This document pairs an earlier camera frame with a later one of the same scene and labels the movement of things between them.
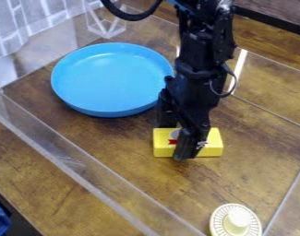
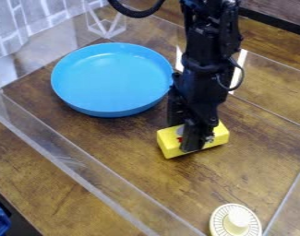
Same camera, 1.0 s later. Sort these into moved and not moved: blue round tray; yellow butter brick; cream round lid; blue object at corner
Moved: yellow butter brick
Not moved: blue round tray; blue object at corner; cream round lid
